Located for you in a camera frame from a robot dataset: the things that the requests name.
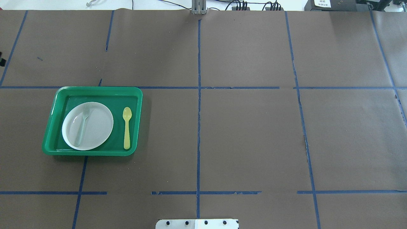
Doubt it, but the yellow plastic spoon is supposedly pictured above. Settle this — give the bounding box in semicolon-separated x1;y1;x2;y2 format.
122;107;132;150

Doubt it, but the white round plate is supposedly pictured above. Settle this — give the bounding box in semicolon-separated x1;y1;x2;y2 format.
61;102;114;151

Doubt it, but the pale translucent plastic fork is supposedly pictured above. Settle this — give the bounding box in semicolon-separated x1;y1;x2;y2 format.
74;103;91;147

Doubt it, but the green plastic tray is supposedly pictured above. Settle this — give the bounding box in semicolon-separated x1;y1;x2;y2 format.
42;87;143;156

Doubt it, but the black computer box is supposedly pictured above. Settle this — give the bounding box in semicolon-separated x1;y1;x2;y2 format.
304;0;357;11

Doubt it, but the aluminium frame post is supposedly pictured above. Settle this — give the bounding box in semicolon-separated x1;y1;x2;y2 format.
191;0;208;15

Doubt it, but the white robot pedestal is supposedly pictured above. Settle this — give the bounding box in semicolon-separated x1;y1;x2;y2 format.
155;219;239;229

